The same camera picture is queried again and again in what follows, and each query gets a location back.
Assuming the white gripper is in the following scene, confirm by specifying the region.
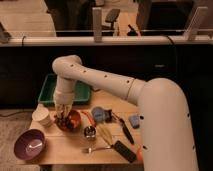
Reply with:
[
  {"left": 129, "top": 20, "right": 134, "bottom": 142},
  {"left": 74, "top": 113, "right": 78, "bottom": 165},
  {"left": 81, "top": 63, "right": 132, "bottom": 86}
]
[{"left": 53, "top": 90, "right": 74, "bottom": 118}]

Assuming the dark grape bunch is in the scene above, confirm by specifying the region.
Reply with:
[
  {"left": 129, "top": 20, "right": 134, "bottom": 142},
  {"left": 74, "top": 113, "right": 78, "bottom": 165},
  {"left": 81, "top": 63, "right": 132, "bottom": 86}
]
[{"left": 55, "top": 116, "right": 74, "bottom": 131}]

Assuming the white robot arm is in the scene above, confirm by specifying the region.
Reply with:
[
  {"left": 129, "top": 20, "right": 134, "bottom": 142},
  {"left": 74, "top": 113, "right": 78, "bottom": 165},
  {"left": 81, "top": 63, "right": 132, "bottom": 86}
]
[{"left": 52, "top": 55, "right": 199, "bottom": 171}]

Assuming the red bowl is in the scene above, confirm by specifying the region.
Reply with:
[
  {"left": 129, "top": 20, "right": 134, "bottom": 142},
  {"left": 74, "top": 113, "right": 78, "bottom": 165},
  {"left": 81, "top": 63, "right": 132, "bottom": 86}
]
[{"left": 54, "top": 109, "right": 82, "bottom": 132}]

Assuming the purple bowl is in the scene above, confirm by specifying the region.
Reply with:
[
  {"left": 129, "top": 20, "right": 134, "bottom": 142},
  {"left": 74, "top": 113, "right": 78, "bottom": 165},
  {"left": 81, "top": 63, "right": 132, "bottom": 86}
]
[{"left": 14, "top": 129, "right": 46, "bottom": 161}]

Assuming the green plastic tray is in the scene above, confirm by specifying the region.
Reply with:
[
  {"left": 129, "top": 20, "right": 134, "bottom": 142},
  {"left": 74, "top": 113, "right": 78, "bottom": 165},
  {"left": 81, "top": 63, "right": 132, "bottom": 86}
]
[{"left": 38, "top": 74, "right": 91, "bottom": 107}]

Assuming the white paper cup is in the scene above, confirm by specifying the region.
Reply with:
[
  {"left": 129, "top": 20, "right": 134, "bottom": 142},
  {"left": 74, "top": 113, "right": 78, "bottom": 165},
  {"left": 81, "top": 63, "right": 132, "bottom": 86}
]
[{"left": 32, "top": 104, "right": 52, "bottom": 127}]

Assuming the orange carrot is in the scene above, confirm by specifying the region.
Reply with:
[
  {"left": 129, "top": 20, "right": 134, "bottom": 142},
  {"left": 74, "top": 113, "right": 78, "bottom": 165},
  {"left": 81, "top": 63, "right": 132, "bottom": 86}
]
[{"left": 81, "top": 111, "right": 96, "bottom": 127}]

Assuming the small metal cup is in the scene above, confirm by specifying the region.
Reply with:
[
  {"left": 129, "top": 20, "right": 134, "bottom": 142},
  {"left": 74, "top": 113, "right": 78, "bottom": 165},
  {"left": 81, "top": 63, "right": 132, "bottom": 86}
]
[{"left": 84, "top": 126, "right": 96, "bottom": 140}]

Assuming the blue sponge block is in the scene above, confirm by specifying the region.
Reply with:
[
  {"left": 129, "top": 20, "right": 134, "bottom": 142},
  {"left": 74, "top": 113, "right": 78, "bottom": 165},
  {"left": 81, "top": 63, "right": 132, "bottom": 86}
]
[{"left": 129, "top": 115, "right": 140, "bottom": 129}]

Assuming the black office chair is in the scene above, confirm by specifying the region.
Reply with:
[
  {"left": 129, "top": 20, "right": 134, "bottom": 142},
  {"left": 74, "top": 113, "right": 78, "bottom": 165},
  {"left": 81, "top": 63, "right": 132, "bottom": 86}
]
[{"left": 102, "top": 9, "right": 120, "bottom": 30}]

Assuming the white partition rail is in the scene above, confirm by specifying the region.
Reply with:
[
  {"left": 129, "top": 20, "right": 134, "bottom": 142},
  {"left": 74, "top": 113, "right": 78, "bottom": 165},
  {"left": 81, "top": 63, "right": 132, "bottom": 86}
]
[{"left": 0, "top": 35, "right": 213, "bottom": 47}]

